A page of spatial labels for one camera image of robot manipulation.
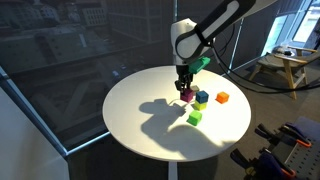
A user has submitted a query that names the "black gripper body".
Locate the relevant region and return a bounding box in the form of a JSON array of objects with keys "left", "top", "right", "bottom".
[{"left": 174, "top": 63, "right": 194, "bottom": 84}]

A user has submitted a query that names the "pink block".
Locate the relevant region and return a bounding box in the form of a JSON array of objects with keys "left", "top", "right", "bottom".
[{"left": 180, "top": 88, "right": 195, "bottom": 103}]

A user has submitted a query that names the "blue block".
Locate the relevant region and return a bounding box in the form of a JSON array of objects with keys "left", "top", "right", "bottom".
[{"left": 195, "top": 90, "right": 210, "bottom": 104}]

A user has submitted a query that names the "yellow-green block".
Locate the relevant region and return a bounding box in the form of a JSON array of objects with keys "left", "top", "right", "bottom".
[{"left": 193, "top": 99, "right": 208, "bottom": 111}]

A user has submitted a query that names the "green block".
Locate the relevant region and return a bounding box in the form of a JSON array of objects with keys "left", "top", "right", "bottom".
[{"left": 186, "top": 109, "right": 203, "bottom": 127}]

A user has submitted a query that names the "orange block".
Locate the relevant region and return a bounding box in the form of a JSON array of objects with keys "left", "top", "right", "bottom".
[{"left": 215, "top": 91, "right": 230, "bottom": 105}]

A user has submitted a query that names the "small white black gadget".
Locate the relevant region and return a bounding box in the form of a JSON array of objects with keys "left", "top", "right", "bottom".
[{"left": 278, "top": 45, "right": 294, "bottom": 56}]

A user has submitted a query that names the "wooden chair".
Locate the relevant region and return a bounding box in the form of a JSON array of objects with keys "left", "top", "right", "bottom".
[{"left": 248, "top": 44, "right": 320, "bottom": 100}]

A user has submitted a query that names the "black perforated breadboard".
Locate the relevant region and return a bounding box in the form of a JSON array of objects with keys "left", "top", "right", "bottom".
[{"left": 276, "top": 133, "right": 320, "bottom": 180}]

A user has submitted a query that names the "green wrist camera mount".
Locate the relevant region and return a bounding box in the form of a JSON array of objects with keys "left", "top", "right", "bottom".
[{"left": 188, "top": 56, "right": 212, "bottom": 75}]

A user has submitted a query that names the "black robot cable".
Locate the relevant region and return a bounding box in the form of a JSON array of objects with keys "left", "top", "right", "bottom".
[
  {"left": 208, "top": 36, "right": 320, "bottom": 95},
  {"left": 209, "top": 39, "right": 320, "bottom": 91}
]

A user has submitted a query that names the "vertical window frame bar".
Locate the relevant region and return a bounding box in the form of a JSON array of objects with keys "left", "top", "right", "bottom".
[{"left": 172, "top": 0, "right": 179, "bottom": 67}]

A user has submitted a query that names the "white table pedestal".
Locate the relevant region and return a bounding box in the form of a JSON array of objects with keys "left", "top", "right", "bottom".
[{"left": 167, "top": 161, "right": 179, "bottom": 180}]

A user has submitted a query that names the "purple clamp with orange handle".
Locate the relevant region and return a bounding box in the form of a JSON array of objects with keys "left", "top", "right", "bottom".
[
  {"left": 229, "top": 148, "right": 298, "bottom": 180},
  {"left": 254, "top": 121, "right": 313, "bottom": 148}
]

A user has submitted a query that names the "grey slanted window post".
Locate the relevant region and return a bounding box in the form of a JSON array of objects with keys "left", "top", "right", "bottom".
[{"left": 0, "top": 64, "right": 69, "bottom": 158}]

